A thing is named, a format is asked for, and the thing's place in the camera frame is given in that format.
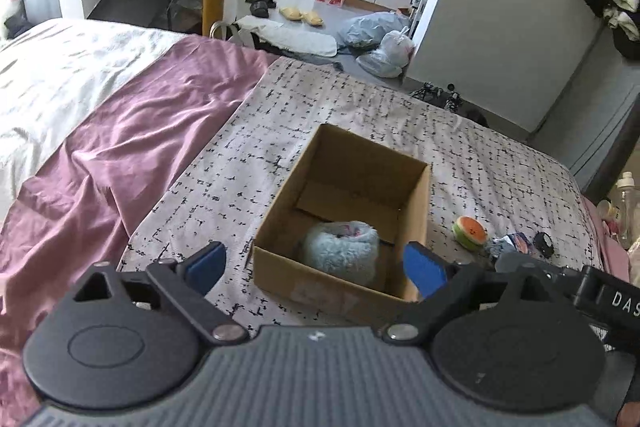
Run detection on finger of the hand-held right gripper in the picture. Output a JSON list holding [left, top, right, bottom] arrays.
[[493, 251, 552, 277]]

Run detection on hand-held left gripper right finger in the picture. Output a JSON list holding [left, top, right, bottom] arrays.
[[384, 241, 577, 344]]

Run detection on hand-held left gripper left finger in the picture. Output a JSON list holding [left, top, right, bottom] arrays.
[[71, 241, 250, 347]]

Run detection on black hair tie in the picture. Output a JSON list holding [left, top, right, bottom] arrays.
[[533, 232, 556, 259]]

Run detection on watermelon plush ball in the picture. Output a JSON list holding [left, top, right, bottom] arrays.
[[451, 216, 488, 252]]

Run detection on light blue fluffy sock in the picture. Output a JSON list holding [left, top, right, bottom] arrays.
[[299, 220, 381, 287]]

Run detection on cardboard box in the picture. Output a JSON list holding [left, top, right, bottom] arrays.
[[251, 123, 432, 305]]

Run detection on pink cloth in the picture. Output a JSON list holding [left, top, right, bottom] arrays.
[[581, 196, 640, 289]]

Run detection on clear baby bottle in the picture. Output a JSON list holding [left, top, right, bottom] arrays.
[[614, 172, 640, 249]]

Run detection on patterned grey blanket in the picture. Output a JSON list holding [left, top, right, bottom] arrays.
[[122, 56, 609, 344]]

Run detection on pink bed sheet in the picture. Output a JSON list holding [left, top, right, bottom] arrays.
[[0, 34, 282, 427]]

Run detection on grey headboard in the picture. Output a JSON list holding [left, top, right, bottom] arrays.
[[529, 22, 640, 204]]

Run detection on pair of grey shoes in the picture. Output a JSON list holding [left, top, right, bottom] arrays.
[[410, 82, 488, 125]]

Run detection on clear plastic bag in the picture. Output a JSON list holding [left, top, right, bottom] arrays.
[[356, 50, 404, 79]]

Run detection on white plastic bag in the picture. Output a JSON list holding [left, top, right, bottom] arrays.
[[379, 27, 416, 68]]

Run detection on white handbag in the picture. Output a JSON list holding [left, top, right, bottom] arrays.
[[209, 20, 263, 54]]

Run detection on white blanket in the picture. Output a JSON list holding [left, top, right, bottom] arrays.
[[0, 17, 190, 210]]

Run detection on white floor mat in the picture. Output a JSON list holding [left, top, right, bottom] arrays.
[[236, 15, 339, 58]]

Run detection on grey plastic bag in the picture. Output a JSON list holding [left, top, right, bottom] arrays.
[[337, 11, 411, 50]]

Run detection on black slippers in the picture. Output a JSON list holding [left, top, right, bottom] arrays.
[[245, 0, 277, 18]]

